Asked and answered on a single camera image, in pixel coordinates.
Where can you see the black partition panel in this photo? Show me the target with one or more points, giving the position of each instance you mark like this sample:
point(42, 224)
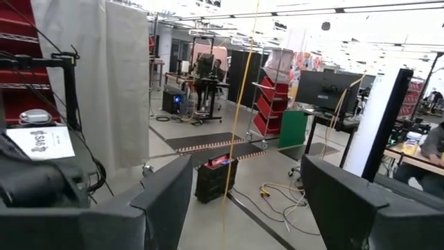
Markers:
point(243, 80)

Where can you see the red shelving unit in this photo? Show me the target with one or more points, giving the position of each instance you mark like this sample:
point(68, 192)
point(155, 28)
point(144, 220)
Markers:
point(21, 21)

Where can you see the black dome ceiling camera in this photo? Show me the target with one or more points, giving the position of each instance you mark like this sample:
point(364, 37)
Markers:
point(326, 26)

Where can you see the black hazard-striped floor mat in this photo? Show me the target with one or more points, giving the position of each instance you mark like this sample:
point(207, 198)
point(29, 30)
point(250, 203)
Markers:
point(312, 150)
point(201, 140)

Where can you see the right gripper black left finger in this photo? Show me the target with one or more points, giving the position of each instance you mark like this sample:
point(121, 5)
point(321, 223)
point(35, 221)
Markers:
point(163, 208)

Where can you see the black computer monitor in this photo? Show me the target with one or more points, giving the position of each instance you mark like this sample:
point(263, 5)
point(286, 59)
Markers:
point(319, 88)

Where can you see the green panel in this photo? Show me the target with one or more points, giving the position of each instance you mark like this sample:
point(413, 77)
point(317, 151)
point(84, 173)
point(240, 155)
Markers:
point(293, 130)

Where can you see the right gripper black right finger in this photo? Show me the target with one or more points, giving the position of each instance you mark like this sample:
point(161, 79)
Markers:
point(347, 215)

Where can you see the white panel black edge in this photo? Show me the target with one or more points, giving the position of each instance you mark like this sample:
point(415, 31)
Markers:
point(371, 132)

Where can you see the black toolbox red top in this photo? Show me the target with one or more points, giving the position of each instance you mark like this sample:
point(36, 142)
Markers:
point(215, 184)

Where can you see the black computer tower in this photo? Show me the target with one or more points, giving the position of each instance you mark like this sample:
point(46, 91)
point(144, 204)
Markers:
point(171, 104)

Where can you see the red bin rack cart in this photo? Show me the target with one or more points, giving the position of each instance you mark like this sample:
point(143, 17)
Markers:
point(412, 97)
point(268, 107)

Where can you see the person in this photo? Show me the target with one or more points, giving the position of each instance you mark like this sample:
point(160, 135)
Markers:
point(218, 71)
point(431, 142)

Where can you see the white plastic bag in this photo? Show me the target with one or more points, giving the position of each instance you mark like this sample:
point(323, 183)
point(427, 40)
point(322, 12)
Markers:
point(282, 60)

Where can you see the black monitor desk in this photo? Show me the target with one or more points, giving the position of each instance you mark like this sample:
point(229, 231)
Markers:
point(329, 121)

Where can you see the white paper sheet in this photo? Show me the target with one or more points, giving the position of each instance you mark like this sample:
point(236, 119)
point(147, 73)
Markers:
point(41, 142)

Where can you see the black metal pole frame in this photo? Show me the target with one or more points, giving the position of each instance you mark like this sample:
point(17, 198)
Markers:
point(71, 93)

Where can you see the black standing desk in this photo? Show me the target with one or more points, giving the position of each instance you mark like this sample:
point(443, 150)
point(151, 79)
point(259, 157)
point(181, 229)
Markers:
point(208, 87)

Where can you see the beige curtain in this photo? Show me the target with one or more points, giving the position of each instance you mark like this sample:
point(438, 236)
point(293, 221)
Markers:
point(111, 87)

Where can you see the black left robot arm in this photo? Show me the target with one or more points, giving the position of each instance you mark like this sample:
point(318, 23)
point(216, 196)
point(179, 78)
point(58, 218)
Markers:
point(34, 184)

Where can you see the wooden work table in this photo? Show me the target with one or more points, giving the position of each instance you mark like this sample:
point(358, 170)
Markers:
point(412, 160)

